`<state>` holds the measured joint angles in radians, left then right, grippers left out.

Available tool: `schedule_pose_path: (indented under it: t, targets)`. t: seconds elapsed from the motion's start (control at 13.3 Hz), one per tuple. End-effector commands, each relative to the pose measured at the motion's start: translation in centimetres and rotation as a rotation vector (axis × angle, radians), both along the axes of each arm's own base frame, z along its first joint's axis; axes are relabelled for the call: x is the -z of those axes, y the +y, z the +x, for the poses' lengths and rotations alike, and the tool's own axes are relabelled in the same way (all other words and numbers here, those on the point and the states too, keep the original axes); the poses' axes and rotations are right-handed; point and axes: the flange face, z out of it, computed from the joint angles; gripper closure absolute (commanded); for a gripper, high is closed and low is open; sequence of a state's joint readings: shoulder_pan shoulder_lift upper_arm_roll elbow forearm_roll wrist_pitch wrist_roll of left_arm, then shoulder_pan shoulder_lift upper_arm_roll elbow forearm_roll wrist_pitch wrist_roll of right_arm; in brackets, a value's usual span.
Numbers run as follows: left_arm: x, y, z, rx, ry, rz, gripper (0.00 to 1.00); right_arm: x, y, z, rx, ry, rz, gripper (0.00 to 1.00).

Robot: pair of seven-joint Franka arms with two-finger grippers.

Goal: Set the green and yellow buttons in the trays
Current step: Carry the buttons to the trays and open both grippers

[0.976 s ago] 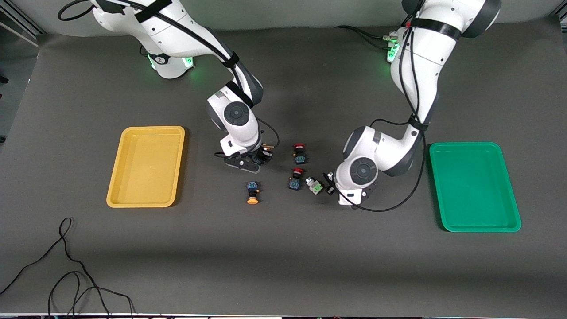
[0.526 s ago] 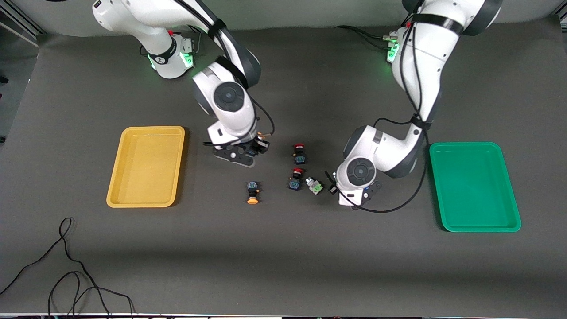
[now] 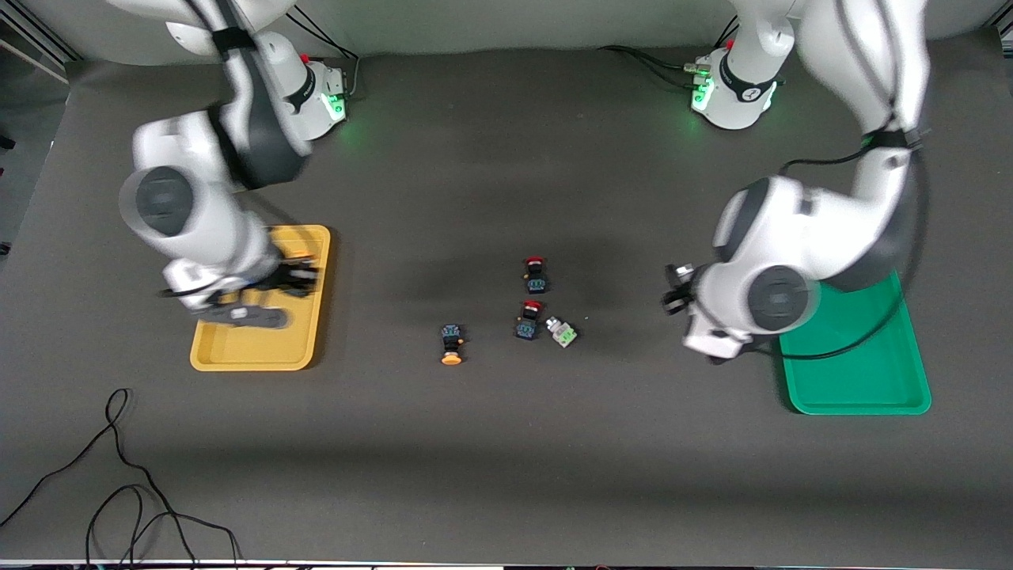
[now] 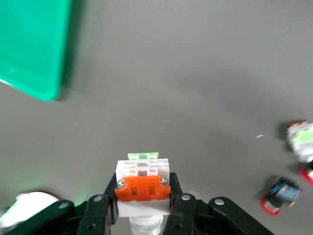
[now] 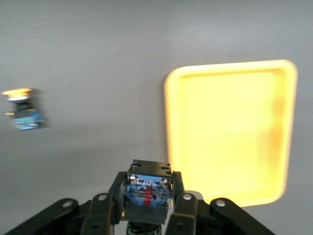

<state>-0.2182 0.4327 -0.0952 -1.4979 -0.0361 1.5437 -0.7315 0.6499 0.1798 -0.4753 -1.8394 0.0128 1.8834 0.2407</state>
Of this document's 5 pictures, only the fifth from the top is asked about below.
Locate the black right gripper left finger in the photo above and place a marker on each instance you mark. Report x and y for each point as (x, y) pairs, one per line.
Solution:
(97, 213)

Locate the yellow plastic tray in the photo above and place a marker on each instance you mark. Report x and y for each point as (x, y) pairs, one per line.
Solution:
(232, 132)

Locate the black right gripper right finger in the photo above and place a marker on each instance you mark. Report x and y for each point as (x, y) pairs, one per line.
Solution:
(190, 213)

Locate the dark grey table mat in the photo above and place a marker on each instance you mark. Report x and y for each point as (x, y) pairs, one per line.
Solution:
(97, 49)

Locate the yellow push button switch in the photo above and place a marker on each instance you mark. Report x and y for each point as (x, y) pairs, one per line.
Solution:
(148, 193)
(24, 112)

